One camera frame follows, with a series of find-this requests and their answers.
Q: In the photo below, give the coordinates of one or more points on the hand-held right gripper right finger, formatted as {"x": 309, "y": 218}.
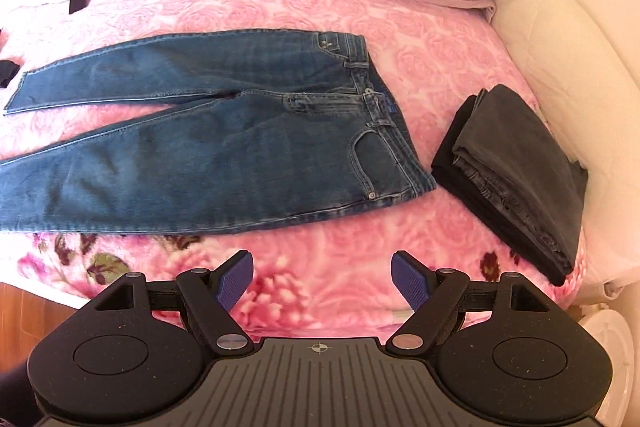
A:
{"x": 411, "y": 279}

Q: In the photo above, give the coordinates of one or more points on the pink floral blanket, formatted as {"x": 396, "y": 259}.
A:
{"x": 300, "y": 7}

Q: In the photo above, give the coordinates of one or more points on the white round stool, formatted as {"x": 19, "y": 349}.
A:
{"x": 610, "y": 357}

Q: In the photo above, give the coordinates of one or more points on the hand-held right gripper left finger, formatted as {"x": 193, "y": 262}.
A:
{"x": 235, "y": 279}

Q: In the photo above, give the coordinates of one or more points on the folded black pants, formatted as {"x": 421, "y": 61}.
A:
{"x": 446, "y": 162}

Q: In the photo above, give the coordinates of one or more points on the black jacket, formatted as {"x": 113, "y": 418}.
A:
{"x": 7, "y": 74}

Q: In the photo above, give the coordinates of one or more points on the folded dark grey jeans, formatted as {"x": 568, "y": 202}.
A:
{"x": 515, "y": 147}

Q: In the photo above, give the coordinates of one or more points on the blue jeans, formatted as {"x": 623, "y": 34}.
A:
{"x": 200, "y": 157}

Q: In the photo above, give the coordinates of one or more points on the white bed frame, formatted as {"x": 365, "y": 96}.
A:
{"x": 575, "y": 82}

